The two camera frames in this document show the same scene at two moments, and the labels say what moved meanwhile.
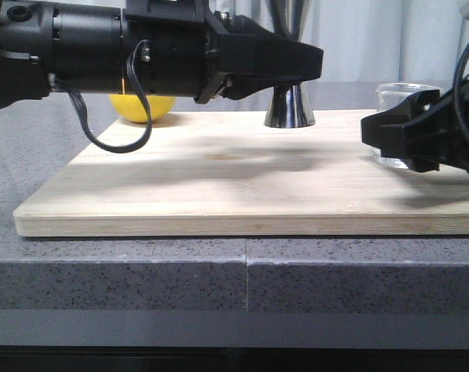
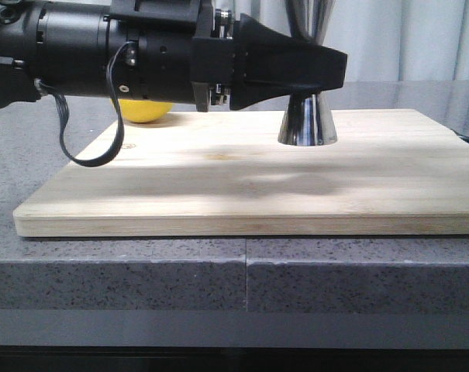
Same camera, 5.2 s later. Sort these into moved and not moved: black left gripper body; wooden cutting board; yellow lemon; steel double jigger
Moved: steel double jigger
Not moved: yellow lemon; wooden cutting board; black left gripper body
